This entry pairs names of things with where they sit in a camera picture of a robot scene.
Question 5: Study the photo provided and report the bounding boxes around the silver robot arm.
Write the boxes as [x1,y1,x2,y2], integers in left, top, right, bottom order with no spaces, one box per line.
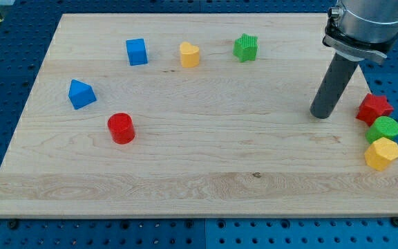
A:
[323,0,398,64]

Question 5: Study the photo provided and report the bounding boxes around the light wooden board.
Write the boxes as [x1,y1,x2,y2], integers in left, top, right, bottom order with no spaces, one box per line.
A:
[0,14,398,219]

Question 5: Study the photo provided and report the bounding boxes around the yellow heart block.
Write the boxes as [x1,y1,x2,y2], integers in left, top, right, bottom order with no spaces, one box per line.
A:
[180,41,200,68]

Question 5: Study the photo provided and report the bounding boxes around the red cylinder block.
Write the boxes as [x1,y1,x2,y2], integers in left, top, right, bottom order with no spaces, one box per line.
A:
[107,113,135,145]

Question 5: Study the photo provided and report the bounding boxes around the green star block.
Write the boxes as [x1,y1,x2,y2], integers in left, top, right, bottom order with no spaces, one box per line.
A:
[233,33,258,62]

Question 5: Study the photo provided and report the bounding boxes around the blue cube block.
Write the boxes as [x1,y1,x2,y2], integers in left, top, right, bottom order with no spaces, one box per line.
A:
[126,38,148,66]

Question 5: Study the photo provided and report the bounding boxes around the blue pentagon prism block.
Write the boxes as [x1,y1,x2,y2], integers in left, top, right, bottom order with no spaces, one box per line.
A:
[68,80,97,110]

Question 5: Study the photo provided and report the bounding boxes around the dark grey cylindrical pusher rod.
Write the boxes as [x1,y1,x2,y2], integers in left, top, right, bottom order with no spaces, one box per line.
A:
[310,53,359,119]

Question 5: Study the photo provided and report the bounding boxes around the red star block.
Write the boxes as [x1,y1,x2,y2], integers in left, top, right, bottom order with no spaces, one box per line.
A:
[356,93,394,127]

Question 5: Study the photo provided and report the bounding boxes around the green cylinder block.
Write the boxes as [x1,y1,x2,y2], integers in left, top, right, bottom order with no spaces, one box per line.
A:
[366,116,398,144]

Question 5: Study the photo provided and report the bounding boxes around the yellow hexagon block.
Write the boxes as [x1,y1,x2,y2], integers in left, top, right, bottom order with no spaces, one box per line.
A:
[364,137,398,172]

